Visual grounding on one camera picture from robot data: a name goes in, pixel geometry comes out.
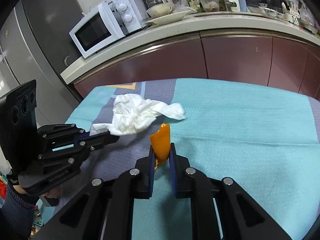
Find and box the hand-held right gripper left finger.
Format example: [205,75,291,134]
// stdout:
[34,144,157,240]

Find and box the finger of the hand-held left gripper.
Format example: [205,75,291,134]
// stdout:
[37,123,120,148]
[37,139,120,167]

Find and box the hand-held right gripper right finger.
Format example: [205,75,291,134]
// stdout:
[169,142,293,240]

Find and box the orange peel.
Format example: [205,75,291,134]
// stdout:
[150,123,171,170]

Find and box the large white tissue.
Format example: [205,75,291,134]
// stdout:
[89,94,161,137]

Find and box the person's left forearm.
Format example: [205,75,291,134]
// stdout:
[0,179,38,240]

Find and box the person's left hand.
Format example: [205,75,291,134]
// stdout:
[47,187,62,199]

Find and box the teal printed tablecloth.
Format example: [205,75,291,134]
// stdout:
[32,78,320,240]

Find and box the grey refrigerator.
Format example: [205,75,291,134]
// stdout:
[0,0,87,106]

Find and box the white microwave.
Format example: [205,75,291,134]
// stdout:
[69,0,147,59]

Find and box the kitchen counter with pink cabinets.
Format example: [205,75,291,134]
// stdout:
[61,10,320,101]

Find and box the white shallow bowl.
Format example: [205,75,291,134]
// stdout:
[146,10,191,26]

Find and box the white pitcher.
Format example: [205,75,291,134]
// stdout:
[161,0,175,13]

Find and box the clear plastic bag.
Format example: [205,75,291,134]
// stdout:
[174,0,190,14]

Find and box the jar with red lid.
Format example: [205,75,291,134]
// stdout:
[187,0,200,13]

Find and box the white tub with plastic bag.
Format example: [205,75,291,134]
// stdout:
[196,0,225,13]

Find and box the white utensil holder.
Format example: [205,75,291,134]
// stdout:
[281,0,301,23]

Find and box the steel bowl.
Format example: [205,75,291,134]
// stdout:
[300,21,320,35]

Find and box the clear bag with food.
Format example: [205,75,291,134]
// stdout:
[299,0,313,28]

